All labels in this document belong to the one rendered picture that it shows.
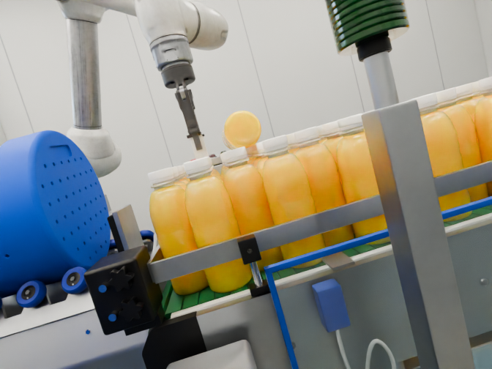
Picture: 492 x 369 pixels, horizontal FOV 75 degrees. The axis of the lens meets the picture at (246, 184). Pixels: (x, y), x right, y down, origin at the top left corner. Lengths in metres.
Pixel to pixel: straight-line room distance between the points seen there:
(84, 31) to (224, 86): 2.38
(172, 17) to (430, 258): 0.68
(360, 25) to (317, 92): 3.54
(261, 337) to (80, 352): 0.30
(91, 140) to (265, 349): 1.04
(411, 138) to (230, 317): 0.32
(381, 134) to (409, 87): 4.19
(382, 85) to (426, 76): 4.35
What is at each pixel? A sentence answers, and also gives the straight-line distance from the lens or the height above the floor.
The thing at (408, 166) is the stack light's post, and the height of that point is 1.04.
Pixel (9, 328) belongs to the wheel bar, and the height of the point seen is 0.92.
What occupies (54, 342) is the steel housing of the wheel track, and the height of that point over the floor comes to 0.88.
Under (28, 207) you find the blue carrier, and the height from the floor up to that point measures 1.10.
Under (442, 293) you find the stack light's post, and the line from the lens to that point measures 0.37.
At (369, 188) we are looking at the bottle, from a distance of 0.51.
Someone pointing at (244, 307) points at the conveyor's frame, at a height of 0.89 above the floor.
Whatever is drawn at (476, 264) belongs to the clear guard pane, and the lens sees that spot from 0.53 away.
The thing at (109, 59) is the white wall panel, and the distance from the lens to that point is 3.63.
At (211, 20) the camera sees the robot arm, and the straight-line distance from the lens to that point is 0.91.
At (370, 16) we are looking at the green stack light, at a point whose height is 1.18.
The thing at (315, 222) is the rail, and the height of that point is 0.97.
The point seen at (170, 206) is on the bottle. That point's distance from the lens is 0.50.
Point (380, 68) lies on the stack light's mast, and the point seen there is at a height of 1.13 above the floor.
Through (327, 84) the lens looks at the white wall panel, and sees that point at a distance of 3.92.
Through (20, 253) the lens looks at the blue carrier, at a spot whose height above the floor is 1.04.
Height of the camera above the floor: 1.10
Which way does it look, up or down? 6 degrees down
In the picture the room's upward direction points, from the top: 16 degrees counter-clockwise
